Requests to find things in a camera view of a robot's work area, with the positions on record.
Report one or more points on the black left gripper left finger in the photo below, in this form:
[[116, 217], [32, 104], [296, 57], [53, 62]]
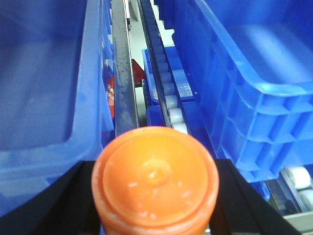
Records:
[[64, 208]]

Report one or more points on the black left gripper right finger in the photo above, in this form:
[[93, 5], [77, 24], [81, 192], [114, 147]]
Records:
[[240, 209]]

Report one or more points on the orange cylindrical capacitor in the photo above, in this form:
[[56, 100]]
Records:
[[155, 181]]

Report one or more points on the blue bin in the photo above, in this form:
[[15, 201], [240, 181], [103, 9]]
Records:
[[250, 67], [55, 59]]

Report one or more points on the red packet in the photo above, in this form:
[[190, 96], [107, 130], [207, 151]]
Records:
[[139, 75]]

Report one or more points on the steel shelf divider rail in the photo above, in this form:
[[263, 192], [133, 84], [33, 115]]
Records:
[[125, 108]]

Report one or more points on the blue bin right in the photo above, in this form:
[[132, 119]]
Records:
[[250, 67]]

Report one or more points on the blue bin left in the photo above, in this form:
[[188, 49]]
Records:
[[55, 59]]

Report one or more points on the roller conveyor track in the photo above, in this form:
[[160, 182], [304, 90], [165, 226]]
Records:
[[290, 192]]

